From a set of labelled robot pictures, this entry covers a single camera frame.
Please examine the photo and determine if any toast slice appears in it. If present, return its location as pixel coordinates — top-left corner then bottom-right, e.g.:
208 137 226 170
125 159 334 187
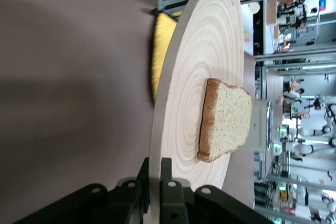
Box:
196 78 253 164

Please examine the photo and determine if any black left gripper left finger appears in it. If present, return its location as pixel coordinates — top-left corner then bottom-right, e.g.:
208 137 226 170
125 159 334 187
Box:
15 157 151 224

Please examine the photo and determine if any white paper cup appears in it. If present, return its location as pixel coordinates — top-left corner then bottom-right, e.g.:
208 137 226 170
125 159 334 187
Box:
248 1 261 14

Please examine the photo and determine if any grey aluminium post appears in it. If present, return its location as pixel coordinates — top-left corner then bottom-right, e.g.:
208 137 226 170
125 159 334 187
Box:
254 47 336 64

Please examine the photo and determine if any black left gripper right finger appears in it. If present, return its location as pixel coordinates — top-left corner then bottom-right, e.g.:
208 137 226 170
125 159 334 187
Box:
159 157 266 224

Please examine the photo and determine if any round wooden plate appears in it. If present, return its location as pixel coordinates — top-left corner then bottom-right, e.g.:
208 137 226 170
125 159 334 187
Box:
148 0 247 224

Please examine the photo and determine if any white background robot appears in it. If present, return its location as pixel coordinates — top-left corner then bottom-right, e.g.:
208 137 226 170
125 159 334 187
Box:
295 126 336 158

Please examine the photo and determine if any person in white shirt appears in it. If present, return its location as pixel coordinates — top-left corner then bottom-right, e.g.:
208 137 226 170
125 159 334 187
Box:
282 87 306 104

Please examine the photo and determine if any chrome and beige toaster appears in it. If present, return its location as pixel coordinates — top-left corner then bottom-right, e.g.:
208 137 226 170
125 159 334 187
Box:
248 99 276 154

